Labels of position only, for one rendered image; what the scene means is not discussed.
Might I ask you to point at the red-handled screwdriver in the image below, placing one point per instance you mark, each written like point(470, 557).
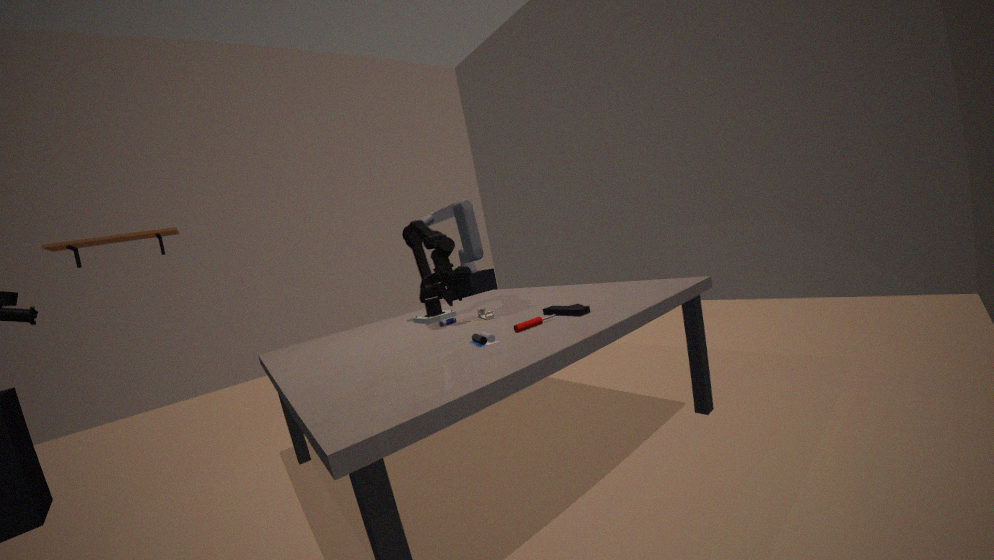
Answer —
point(529, 324)

